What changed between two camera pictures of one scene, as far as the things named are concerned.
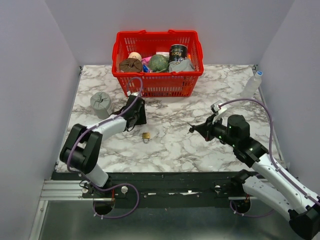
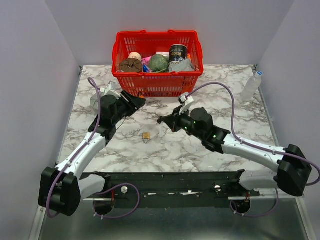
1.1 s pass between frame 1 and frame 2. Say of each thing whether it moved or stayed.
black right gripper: moved
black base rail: stayed
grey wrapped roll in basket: stayed
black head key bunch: moved
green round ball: stayed
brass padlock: stayed
